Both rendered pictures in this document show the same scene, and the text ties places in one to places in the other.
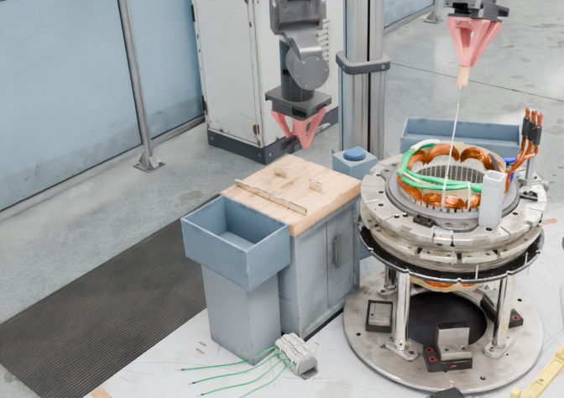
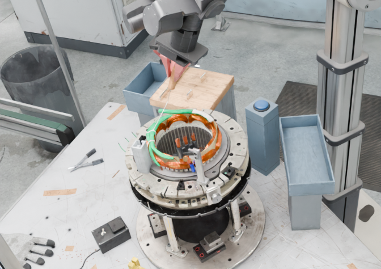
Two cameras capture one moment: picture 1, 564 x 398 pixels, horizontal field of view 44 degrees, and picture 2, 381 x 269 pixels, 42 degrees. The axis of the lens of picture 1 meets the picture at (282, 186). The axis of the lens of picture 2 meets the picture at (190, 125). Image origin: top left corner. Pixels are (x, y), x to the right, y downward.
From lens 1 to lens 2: 1.57 m
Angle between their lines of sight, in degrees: 65
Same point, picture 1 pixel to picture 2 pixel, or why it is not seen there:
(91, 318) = not seen: hidden behind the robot
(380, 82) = (333, 80)
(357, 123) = (319, 96)
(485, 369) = (155, 245)
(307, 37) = (137, 4)
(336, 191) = (191, 105)
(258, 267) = (131, 103)
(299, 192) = (185, 91)
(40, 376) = not seen: hidden behind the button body
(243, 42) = not seen: outside the picture
